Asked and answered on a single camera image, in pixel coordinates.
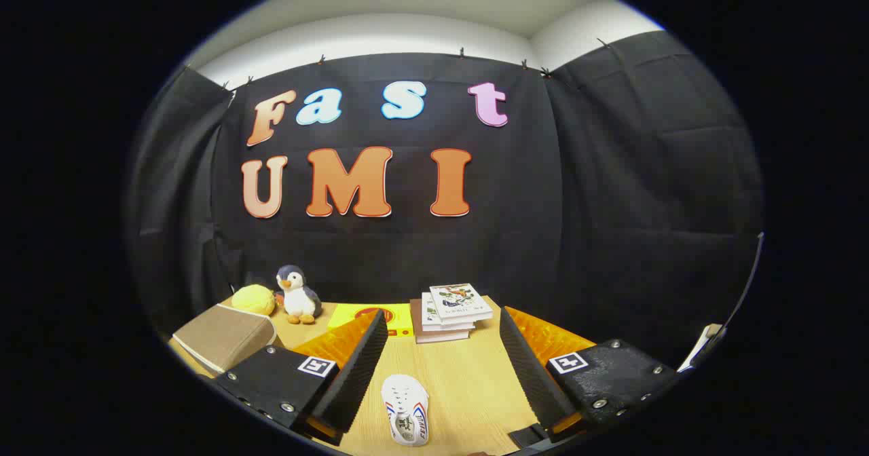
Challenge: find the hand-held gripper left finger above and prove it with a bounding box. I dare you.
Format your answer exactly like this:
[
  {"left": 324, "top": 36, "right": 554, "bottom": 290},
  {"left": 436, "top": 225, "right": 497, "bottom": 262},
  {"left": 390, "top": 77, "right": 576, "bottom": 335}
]
[{"left": 212, "top": 309, "right": 389, "bottom": 447}]

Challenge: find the penguin plush toy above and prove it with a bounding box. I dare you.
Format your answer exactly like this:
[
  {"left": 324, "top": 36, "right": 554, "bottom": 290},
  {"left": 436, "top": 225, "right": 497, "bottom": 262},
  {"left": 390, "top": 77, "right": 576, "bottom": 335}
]
[{"left": 276, "top": 265, "right": 322, "bottom": 325}]

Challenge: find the white illustrated book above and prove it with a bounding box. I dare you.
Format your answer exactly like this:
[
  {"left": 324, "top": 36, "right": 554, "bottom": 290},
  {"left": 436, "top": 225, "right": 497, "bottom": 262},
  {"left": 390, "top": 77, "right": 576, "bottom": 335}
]
[{"left": 429, "top": 283, "right": 494, "bottom": 326}]

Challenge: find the yellow round plush toy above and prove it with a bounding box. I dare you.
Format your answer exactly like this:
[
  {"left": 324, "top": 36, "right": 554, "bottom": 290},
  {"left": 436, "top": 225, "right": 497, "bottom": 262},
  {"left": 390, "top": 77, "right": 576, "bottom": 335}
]
[{"left": 232, "top": 284, "right": 276, "bottom": 316}]

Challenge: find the white canvas shoe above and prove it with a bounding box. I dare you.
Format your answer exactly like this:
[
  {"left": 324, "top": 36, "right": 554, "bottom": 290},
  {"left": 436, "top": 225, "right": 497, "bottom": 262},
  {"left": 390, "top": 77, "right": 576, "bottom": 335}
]
[{"left": 381, "top": 374, "right": 430, "bottom": 448}]

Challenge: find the yellow book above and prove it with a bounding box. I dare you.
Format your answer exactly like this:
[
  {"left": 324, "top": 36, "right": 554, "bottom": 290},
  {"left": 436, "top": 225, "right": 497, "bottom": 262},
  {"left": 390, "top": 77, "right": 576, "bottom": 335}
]
[{"left": 327, "top": 303, "right": 414, "bottom": 339}]

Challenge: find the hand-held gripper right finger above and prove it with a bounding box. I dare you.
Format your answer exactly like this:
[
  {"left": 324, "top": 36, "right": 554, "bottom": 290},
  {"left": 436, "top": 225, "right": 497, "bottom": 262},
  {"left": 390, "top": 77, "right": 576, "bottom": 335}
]
[{"left": 499, "top": 305, "right": 681, "bottom": 450}]

